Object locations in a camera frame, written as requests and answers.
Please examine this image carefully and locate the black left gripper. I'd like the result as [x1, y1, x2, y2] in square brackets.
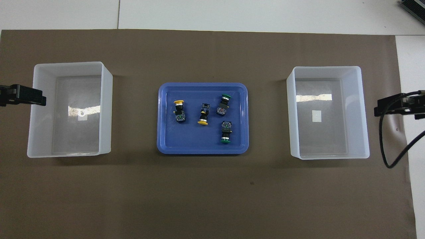
[0, 85, 47, 107]

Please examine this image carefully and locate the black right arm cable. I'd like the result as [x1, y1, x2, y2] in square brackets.
[379, 90, 425, 169]

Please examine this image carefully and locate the blue plastic tray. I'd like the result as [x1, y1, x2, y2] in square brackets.
[157, 82, 249, 155]

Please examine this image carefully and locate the translucent white plastic box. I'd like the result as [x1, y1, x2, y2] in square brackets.
[27, 61, 113, 158]
[286, 66, 370, 160]

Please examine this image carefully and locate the yellow push button switch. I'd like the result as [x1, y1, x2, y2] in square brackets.
[173, 100, 186, 123]
[197, 103, 212, 126]

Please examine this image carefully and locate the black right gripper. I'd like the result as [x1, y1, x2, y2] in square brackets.
[375, 90, 425, 120]

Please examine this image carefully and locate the green push button switch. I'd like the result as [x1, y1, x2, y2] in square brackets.
[220, 121, 233, 144]
[216, 94, 231, 117]

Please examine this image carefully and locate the brown paper table mat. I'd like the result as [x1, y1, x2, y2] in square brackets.
[0, 29, 417, 239]

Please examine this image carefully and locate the grey ribbed metal device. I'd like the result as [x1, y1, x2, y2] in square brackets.
[398, 0, 425, 20]

